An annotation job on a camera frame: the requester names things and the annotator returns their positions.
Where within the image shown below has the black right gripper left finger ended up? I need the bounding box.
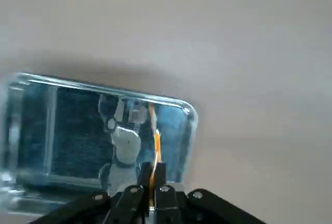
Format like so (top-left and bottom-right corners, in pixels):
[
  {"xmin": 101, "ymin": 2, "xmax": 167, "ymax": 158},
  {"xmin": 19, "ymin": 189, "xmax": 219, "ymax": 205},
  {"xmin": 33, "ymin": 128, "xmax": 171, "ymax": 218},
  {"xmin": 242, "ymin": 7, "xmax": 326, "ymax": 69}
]
[{"xmin": 33, "ymin": 161, "xmax": 154, "ymax": 224}]

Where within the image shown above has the square metal paint tray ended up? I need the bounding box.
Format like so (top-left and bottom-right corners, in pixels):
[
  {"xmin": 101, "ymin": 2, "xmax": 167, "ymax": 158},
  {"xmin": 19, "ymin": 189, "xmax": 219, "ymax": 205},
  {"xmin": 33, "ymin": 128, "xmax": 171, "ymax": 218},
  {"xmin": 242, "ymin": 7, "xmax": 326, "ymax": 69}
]
[{"xmin": 0, "ymin": 72, "xmax": 199, "ymax": 218}]

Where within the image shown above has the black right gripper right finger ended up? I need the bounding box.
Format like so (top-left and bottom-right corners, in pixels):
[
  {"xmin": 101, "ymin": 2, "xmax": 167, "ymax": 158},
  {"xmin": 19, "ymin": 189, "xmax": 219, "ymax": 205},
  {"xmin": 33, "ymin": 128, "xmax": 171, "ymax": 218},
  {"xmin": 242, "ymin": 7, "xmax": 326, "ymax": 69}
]
[{"xmin": 154, "ymin": 161, "xmax": 268, "ymax": 224}]

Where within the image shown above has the orange handled paint brush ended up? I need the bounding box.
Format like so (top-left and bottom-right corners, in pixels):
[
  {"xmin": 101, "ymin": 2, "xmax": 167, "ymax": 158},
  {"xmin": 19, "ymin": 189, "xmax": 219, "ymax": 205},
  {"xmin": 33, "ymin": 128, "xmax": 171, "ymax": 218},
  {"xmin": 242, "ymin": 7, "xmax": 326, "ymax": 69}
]
[{"xmin": 147, "ymin": 103, "xmax": 163, "ymax": 209}]

